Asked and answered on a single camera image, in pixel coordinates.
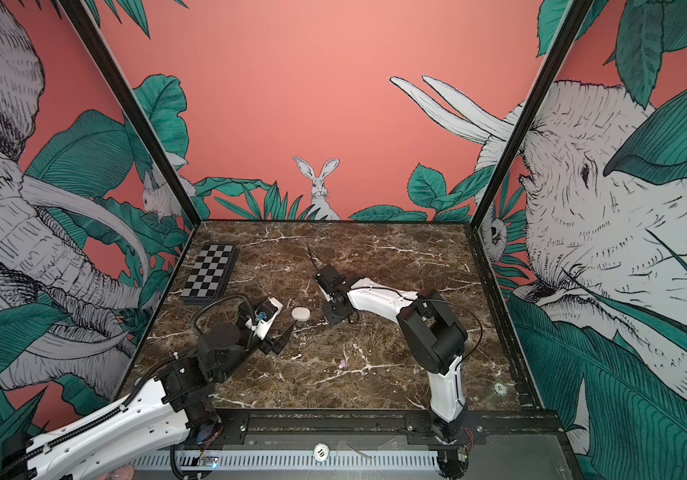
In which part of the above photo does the white earbud charging case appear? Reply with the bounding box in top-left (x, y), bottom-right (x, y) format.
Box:
top-left (292, 307), bottom-right (311, 322)

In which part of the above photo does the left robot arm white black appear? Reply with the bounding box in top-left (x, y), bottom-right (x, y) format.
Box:
top-left (0, 297), bottom-right (283, 479)

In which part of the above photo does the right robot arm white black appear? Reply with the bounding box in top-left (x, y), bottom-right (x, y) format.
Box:
top-left (316, 265), bottom-right (467, 444)

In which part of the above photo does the black white checkerboard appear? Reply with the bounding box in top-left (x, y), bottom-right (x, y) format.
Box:
top-left (181, 243), bottom-right (239, 305)

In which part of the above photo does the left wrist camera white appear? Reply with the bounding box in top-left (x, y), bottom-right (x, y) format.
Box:
top-left (246, 297), bottom-right (283, 340)

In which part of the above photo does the black front rail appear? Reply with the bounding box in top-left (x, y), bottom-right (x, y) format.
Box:
top-left (211, 409), bottom-right (561, 448)

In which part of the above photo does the white slotted cable duct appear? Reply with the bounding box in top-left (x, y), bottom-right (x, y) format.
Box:
top-left (132, 449), bottom-right (441, 472)

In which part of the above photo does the black frame post right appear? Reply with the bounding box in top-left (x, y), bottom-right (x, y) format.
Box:
top-left (471, 0), bottom-right (593, 230)

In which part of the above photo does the black frame post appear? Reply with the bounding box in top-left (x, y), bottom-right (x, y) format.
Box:
top-left (59, 0), bottom-right (202, 229)
top-left (471, 0), bottom-right (593, 230)

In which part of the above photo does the black frame post left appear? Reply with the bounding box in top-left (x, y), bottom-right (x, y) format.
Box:
top-left (59, 0), bottom-right (202, 229)

